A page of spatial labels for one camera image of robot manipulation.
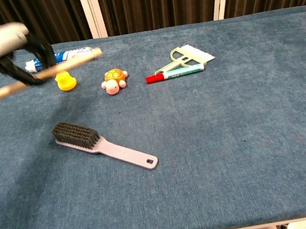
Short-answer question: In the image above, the blue velvet table cloth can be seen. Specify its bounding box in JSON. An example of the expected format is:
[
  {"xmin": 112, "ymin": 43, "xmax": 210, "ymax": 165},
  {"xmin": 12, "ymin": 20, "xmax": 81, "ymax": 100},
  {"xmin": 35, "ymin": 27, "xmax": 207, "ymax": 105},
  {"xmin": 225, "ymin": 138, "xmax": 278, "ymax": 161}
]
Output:
[{"xmin": 0, "ymin": 1, "xmax": 306, "ymax": 229}]

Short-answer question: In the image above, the lilac brush with grey bristles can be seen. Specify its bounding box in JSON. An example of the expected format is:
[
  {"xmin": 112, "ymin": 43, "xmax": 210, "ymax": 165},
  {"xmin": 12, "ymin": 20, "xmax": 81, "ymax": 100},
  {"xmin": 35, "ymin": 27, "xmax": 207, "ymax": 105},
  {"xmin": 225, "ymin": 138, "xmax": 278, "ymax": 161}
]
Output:
[{"xmin": 50, "ymin": 107, "xmax": 161, "ymax": 186}]

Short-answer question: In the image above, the wooden drumstick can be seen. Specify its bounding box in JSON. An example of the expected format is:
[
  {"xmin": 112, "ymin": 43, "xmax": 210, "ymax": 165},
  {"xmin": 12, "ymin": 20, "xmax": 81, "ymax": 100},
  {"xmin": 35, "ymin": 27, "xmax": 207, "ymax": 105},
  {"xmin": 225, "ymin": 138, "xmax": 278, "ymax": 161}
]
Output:
[{"xmin": 0, "ymin": 46, "xmax": 108, "ymax": 103}]

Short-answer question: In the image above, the white blue toothpaste tube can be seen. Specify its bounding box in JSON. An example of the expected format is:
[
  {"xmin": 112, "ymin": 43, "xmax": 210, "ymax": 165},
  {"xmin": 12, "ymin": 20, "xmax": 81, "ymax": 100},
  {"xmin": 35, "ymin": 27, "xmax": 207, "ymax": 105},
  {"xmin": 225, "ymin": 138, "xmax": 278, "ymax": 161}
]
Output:
[{"xmin": 24, "ymin": 45, "xmax": 97, "ymax": 75}]

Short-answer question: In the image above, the green white plastic scraper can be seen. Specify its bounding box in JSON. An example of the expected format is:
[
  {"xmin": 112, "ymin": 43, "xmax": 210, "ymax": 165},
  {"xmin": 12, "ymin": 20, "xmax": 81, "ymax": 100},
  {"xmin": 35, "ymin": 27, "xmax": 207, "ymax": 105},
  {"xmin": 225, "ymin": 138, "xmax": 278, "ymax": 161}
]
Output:
[{"xmin": 150, "ymin": 40, "xmax": 217, "ymax": 76}]

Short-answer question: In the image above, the orange pink turtle toy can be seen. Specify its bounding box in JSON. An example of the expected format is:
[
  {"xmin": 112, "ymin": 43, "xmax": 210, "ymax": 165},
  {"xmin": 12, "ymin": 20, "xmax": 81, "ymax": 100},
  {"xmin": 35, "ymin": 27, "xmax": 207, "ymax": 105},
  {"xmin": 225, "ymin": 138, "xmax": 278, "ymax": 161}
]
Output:
[{"xmin": 99, "ymin": 67, "xmax": 132, "ymax": 97}]

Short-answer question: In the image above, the yellow rubber duck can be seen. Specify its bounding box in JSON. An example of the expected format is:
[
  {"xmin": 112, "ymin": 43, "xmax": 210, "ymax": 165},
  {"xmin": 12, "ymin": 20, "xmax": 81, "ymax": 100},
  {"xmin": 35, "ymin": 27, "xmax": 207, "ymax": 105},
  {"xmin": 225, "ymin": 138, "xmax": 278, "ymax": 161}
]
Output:
[{"xmin": 54, "ymin": 69, "xmax": 79, "ymax": 93}]

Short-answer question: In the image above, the white marker with red cap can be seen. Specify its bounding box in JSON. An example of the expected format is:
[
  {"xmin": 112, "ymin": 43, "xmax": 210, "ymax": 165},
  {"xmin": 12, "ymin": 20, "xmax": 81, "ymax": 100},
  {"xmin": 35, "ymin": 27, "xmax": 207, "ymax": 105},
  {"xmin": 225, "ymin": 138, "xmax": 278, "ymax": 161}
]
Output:
[{"xmin": 144, "ymin": 63, "xmax": 206, "ymax": 85}]

